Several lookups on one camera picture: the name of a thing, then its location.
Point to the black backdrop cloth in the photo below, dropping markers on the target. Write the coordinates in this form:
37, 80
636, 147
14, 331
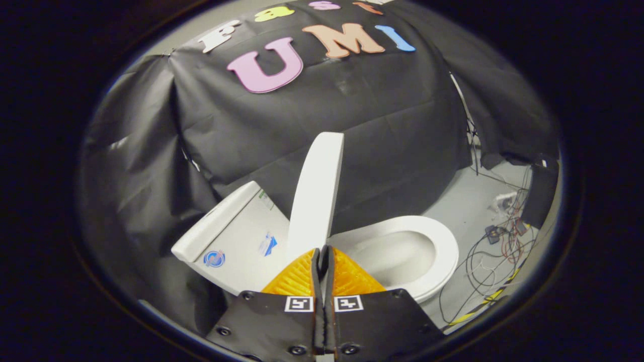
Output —
302, 125

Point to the black box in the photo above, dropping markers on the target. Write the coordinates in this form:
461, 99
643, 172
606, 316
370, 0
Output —
541, 196

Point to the white toilet seat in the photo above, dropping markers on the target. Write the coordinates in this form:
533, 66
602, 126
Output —
443, 241

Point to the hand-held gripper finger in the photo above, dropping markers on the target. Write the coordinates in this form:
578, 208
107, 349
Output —
328, 322
316, 322

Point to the yellow black floor tape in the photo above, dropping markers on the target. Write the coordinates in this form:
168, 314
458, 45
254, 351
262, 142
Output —
498, 294

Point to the white toilet lid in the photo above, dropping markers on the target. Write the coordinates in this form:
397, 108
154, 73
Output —
317, 201

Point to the small black electronic device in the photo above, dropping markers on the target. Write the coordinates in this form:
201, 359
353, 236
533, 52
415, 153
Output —
495, 234

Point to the small red electronic device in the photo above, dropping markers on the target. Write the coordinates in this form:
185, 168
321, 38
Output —
520, 228

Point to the white ceramic toilet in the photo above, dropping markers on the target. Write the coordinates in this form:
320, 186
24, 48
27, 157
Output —
236, 236

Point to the thin metal stand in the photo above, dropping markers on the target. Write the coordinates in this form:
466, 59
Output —
469, 123

